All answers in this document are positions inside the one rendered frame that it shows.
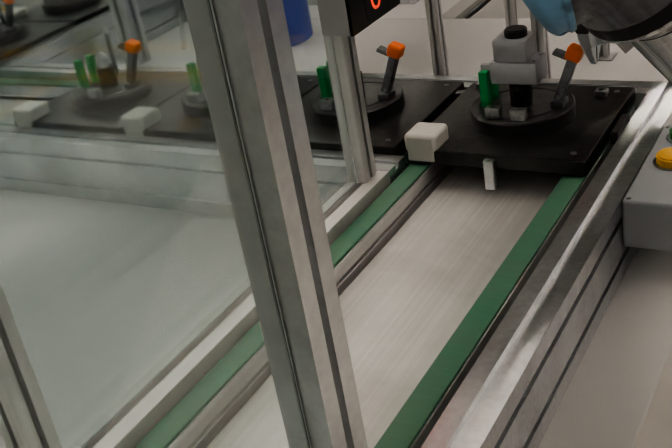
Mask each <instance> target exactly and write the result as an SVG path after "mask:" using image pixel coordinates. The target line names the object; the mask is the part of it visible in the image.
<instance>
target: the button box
mask: <svg viewBox="0 0 672 448"><path fill-rule="evenodd" d="M671 128H672V126H665V127H664V128H663V130H662V131H661V133H660V135H659V137H658V138H657V140H656V142H655V144H654V145H653V147H652V149H651V151H650V152H649V154H648V156H647V158H646V160H645V161H644V163H643V165H642V167H641V168H640V170H639V172H638V174H637V175H636V177H635V179H634V181H633V182H632V184H631V186H630V188H629V190H628V191H627V193H626V195H625V197H624V198H623V200H622V224H623V244H624V246H627V247H636V248H645V249H654V250H662V251H671V252H672V168H665V167H661V166H659V165H658V164H657V163H656V154H657V152H658V151H660V150H661V149H664V148H667V147H672V140H671V139H670V138H669V130H670V129H671Z"/></svg>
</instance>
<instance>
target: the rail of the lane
mask: <svg viewBox="0 0 672 448"><path fill-rule="evenodd" d="M665 126H672V84H671V83H670V82H669V81H655V82H654V83H653V85H652V87H651V88H650V90H649V91H648V93H647V94H646V96H645V98H644V99H643V101H642V102H641V104H640V105H639V107H638V108H637V110H636V112H635V113H634V115H633V116H632V118H631V119H630V116H629V114H622V115H621V117H620V118H619V120H618V121H617V123H616V125H615V126H614V128H613V129H612V131H611V132H610V140H611V144H612V145H614V146H613V148H612V149H611V151H610V152H609V154H608V155H607V157H606V158H605V160H604V162H603V163H602V165H601V166H600V168H599V169H598V171H597V173H596V174H595V176H594V177H593V179H592V180H591V182H590V183H589V185H588V187H587V188H586V190H585V191H584V193H583V194H582V196H581V198H580V199H579V201H578V202H577V204H576V205H575V207H574V209H573V210H572V212H571V213H570V215H569V216H568V218H567V219H566V221H565V223H564V224H563V226H562V227H561V229H560V230H559V232H558V234H557V235H556V237H555V238H554V240H553V241H552V243H551V244H550V246H549V248H548V249H547V251H546V252H545V254H544V255H543V257H542V259H541V260H540V262H539V263H538V265H537V266H536V268H535V269H534V271H533V273H532V274H531V276H530V277H529V279H528V280H527V282H526V284H525V285H524V287H523V288H522V290H521V291H520V293H519V294H518V296H517V298H516V299H515V301H514V302H513V304H512V305H511V307H510V309H509V310H508V312H507V313H506V315H505V316H504V318H503V319H502V321H501V323H500V324H499V326H498V327H497V329H496V330H495V332H494V334H493V335H492V337H491V338H490V340H489V341H488V343H487V344H486V346H485V348H484V349H483V351H482V352H481V354H480V355H479V357H478V359H477V360H476V362H475V363H474V365H473V366H472V368H471V369H470V371H469V373H468V374H467V376H466V377H465V379H464V380H463V382H462V384H461V385H460V387H459V388H458V390H457V391H456V393H455V395H454V396H453V398H452V399H451V401H450V402H449V404H448V405H447V407H446V409H445V410H444V412H443V413H442V415H441V416H440V418H439V420H438V421H437V423H436V424H435V426H434V427H433V429H432V430H431V432H430V434H429V435H428V437H427V438H426V440H425V441H424V443H423V445H422V446H421V448H538V447H539V445H540V443H541V441H542V439H543V437H544V435H545V433H546V431H547V429H548V427H549V425H550V423H551V421H552V419H553V417H554V415H555V413H556V411H557V409H558V407H559V405H560V403H561V401H562V399H563V397H564V395H565V393H566V391H567V389H568V387H569V385H570V383H571V381H572V379H573V377H574V375H575V373H576V371H577V369H578V367H579V365H580V363H581V361H582V359H583V357H584V355H585V353H586V351H587V349H588V347H589V345H590V343H591V341H592V339H593V337H594V335H595V333H596V331H597V329H598V327H599V325H600V323H601V321H602V319H603V317H604V315H605V313H606V311H607V309H608V307H609V305H610V303H611V301H612V299H613V297H614V295H615V293H616V291H617V289H618V287H619V285H620V283H621V281H622V279H623V277H624V275H625V273H626V271H627V269H628V267H629V265H630V263H631V261H632V259H633V257H634V255H635V253H636V251H637V249H638V248H636V247H627V246H624V244H623V224H622V200H623V198H624V197H625V195H626V193H627V191H628V190H629V188H630V186H631V184H632V182H633V181H634V179H635V177H636V175H637V174H638V172H639V170H640V168H641V167H642V165H643V163H644V161H645V160H646V158H647V156H648V154H649V152H650V151H651V149H652V147H653V145H654V144H655V142H656V140H657V138H658V137H659V135H660V133H661V131H662V130H663V128H664V127H665Z"/></svg>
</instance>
